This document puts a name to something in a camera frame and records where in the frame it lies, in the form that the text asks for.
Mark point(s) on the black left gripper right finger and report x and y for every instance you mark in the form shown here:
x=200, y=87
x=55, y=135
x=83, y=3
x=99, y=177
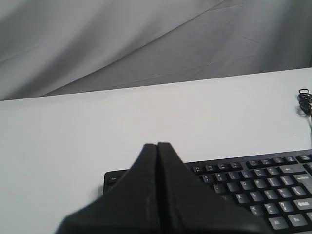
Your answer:
x=190, y=206

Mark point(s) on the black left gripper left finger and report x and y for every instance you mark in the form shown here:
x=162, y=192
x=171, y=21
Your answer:
x=129, y=207

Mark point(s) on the grey backdrop cloth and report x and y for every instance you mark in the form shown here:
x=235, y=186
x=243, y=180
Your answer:
x=56, y=47

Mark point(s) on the black acer keyboard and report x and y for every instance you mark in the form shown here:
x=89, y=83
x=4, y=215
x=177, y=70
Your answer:
x=275, y=187

